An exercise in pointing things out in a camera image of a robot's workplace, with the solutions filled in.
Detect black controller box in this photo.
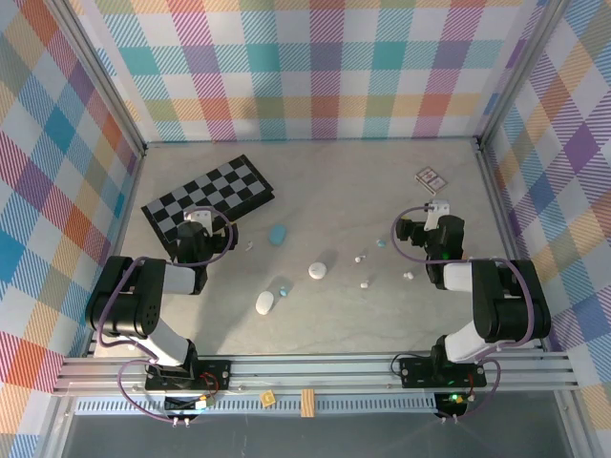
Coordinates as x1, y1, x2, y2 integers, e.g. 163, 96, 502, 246
434, 391, 468, 417
164, 395, 215, 415

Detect playing card box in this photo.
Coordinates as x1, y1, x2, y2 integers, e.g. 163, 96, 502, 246
413, 165, 450, 195

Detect aluminium side rail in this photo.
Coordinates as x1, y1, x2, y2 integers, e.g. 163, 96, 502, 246
85, 147, 147, 357
474, 137, 550, 354

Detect black grey chessboard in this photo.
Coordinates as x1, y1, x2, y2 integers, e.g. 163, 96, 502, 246
140, 154, 277, 259

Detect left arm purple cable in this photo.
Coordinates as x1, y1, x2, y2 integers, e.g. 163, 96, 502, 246
95, 206, 239, 425

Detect aluminium mounting rail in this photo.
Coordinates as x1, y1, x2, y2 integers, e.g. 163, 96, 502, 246
52, 350, 581, 396

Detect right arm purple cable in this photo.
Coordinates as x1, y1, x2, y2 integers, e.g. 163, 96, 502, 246
390, 204, 534, 425

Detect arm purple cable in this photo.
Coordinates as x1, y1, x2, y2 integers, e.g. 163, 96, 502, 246
95, 206, 239, 425
390, 204, 534, 425

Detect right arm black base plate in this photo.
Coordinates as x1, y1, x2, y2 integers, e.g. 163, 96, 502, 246
398, 355, 488, 388

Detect aluminium frame post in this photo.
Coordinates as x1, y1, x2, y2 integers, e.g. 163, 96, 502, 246
476, 0, 574, 153
45, 0, 148, 159

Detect aluminium back rail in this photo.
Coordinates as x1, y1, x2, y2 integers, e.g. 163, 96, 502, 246
142, 136, 481, 145

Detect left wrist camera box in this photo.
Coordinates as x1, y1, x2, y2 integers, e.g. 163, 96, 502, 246
183, 207, 215, 236

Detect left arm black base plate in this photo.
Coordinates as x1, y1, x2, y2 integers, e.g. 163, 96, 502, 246
144, 360, 233, 391

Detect grey slotted cable duct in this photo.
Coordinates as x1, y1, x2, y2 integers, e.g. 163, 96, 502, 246
74, 395, 443, 416

